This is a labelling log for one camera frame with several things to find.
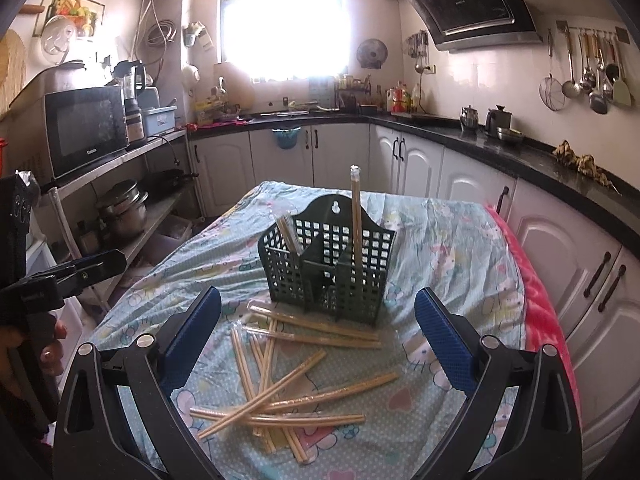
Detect wall utensil rail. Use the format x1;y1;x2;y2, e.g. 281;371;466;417
556;20;630;43

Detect stack of steel pots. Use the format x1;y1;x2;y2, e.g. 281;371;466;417
95;180;151;238

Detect white wall holder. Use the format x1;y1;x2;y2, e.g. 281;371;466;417
182;22;217;52

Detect ginger root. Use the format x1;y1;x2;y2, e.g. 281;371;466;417
552;140;611;186

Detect person's left hand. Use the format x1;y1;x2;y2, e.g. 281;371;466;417
0;324;68;400

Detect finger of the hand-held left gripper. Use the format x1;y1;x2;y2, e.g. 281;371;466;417
50;249;127;295

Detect framed fruit picture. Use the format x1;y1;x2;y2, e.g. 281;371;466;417
32;0;106;41

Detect clear plastic storage box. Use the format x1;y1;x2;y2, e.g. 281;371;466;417
162;215;193;241

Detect pink fleece blanket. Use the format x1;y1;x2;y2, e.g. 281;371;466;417
484;205;583;436

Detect bamboo chopstick pair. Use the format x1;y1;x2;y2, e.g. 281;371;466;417
276;214;301;256
350;165;363;273

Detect blue plastic bin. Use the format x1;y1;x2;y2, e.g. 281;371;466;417
142;105;178;138

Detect dark green plastic utensil basket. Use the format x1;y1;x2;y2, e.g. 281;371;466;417
257;195;397;328

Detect hanging kitchen tools bunch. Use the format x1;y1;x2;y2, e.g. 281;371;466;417
407;30;431;73

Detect small wall fan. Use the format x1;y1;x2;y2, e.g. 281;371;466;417
356;39;388;68

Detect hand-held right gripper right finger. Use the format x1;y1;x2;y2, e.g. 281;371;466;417
414;287;586;480

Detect black microwave oven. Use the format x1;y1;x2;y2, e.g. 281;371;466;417
44;85;130;181

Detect steel slotted turner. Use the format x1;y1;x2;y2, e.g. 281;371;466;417
589;35;608;115

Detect metal shelf rack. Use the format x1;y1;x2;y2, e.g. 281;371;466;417
40;127;201;311

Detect black wire spice rack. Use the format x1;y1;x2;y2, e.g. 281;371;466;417
335;74;373;111

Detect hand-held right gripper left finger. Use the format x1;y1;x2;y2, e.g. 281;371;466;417
52;286;226;480

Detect kitchen window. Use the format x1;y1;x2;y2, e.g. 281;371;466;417
218;0;351;83

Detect beige cutting board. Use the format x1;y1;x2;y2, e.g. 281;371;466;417
214;62;256;111

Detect large steel pot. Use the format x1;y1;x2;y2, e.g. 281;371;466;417
45;60;110;95

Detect black blender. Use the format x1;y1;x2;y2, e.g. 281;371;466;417
112;60;148;146

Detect steel ladle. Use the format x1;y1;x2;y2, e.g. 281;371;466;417
561;35;582;98

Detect bunch of bamboo chopsticks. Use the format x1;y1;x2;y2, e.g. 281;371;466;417
190;299;401;463

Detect woven bamboo tray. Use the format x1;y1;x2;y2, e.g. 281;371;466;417
0;30;26;116

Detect yellow packet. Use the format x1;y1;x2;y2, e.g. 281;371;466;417
195;100;236;123

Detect blue hanging waste bin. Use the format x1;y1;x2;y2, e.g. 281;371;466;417
271;126;302;152

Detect coiled water hoses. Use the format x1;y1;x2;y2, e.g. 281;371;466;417
132;0;178;48

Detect hanging glass pot lid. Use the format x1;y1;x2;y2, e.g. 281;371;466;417
41;15;79;57

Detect steel kettle black lid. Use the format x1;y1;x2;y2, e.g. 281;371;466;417
484;105;513;133

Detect black stone countertop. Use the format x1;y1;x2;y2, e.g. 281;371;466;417
187;110;640;261

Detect black range hood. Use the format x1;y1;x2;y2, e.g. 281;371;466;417
400;0;546;53

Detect cartoon cat printed tablecloth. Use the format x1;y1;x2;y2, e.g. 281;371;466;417
92;180;526;480

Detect steel serving spoon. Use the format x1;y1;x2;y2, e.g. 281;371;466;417
580;32;597;88

